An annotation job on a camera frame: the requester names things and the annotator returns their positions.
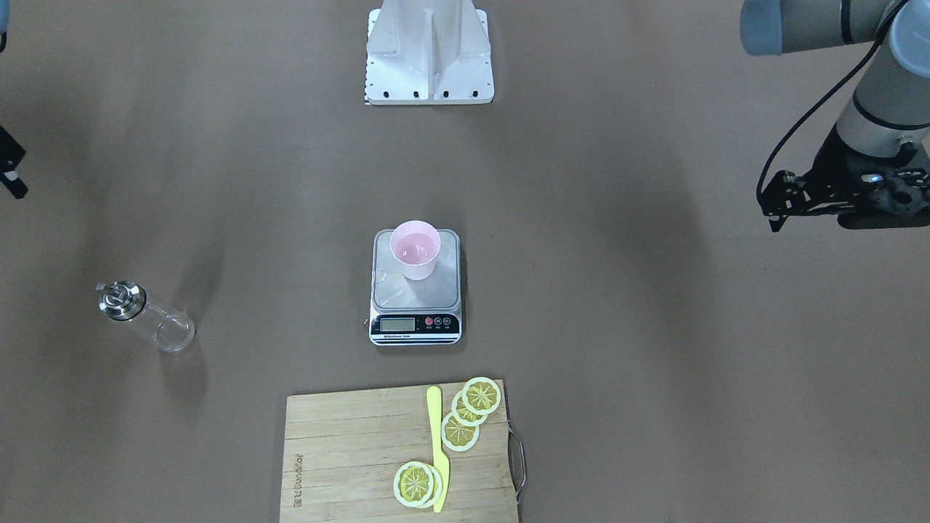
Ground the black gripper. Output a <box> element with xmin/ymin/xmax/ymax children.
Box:
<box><xmin>760</xmin><ymin>129</ymin><xmax>929</xmax><ymax>234</ymax></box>

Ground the glass sauce dispenser bottle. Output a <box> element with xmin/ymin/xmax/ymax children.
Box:
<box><xmin>95</xmin><ymin>280</ymin><xmax>196</xmax><ymax>353</ymax></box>

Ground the pink paper cup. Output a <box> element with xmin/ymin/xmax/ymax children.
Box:
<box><xmin>389</xmin><ymin>221</ymin><xmax>442</xmax><ymax>281</ymax></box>

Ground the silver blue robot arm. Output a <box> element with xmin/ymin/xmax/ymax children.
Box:
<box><xmin>740</xmin><ymin>1</ymin><xmax>929</xmax><ymax>232</ymax></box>

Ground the digital kitchen scale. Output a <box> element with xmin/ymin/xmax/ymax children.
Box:
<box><xmin>368</xmin><ymin>229</ymin><xmax>464</xmax><ymax>346</ymax></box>

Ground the lemon slice middle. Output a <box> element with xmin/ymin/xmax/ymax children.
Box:
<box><xmin>450</xmin><ymin>390</ymin><xmax>488</xmax><ymax>427</ymax></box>

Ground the yellow plastic knife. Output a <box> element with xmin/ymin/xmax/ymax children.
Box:
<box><xmin>426</xmin><ymin>385</ymin><xmax>450</xmax><ymax>513</ymax></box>

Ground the lemon slice lower stack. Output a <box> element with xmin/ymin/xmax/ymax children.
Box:
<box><xmin>440</xmin><ymin>413</ymin><xmax>480</xmax><ymax>453</ymax></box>

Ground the bamboo cutting board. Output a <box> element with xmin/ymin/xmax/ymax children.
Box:
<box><xmin>280</xmin><ymin>384</ymin><xmax>524</xmax><ymax>522</ymax></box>

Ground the lemon slice behind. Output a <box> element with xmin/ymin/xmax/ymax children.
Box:
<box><xmin>418</xmin><ymin>464</ymin><xmax>444</xmax><ymax>509</ymax></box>

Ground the lemon slice front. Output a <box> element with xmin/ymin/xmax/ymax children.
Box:
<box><xmin>392</xmin><ymin>461</ymin><xmax>433</xmax><ymax>508</ymax></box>

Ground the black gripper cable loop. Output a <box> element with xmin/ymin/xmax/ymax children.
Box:
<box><xmin>756</xmin><ymin>0</ymin><xmax>909</xmax><ymax>208</ymax></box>

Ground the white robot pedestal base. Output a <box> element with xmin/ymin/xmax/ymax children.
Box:
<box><xmin>363</xmin><ymin>1</ymin><xmax>495</xmax><ymax>106</ymax></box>

